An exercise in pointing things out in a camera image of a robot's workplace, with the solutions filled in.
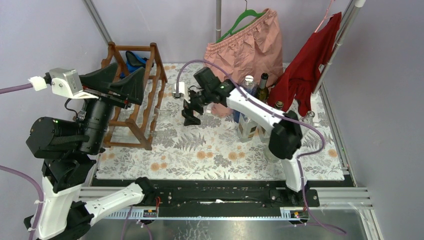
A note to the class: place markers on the brown wooden wine rack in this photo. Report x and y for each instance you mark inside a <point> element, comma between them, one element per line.
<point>154,74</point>

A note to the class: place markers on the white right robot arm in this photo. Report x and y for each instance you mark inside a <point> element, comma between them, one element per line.
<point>284,128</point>

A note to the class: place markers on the dark green wine bottle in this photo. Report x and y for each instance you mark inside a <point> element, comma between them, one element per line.
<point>262,92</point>

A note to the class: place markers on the pink shorts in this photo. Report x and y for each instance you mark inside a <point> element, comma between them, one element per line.
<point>252,51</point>

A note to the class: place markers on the blue glass bottle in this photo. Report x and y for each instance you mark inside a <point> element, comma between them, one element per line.
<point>250,86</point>

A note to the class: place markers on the green clothes hanger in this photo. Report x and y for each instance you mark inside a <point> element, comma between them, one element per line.
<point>234,28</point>

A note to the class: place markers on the clear labelled square bottle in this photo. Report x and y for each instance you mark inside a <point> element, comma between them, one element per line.
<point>246,128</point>

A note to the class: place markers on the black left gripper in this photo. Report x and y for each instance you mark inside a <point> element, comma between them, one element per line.
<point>131,87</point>

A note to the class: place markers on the silver metal clothes pole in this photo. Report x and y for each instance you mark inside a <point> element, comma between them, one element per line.
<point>347,20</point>

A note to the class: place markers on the pink clothes hanger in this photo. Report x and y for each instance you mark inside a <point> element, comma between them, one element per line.
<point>326,16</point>

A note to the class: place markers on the floral patterned table mat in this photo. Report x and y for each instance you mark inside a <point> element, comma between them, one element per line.
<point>212,150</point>

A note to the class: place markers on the clear round glass bottle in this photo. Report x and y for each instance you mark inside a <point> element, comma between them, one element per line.
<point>269,156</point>

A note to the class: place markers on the clear labelled bottle black cap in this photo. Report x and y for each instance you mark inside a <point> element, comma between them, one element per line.
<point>264,135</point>

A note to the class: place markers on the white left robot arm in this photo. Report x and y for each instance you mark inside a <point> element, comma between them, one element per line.
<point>67,149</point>

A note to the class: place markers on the clear slim glass bottle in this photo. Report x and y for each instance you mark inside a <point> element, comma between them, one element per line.
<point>307,133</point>

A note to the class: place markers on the blue and black cloth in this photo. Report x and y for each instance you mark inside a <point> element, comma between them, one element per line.
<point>134,62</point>

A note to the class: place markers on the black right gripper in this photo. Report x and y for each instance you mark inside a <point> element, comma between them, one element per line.
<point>188,114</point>

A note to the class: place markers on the red shirt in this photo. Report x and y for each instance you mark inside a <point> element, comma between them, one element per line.
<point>302,75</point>

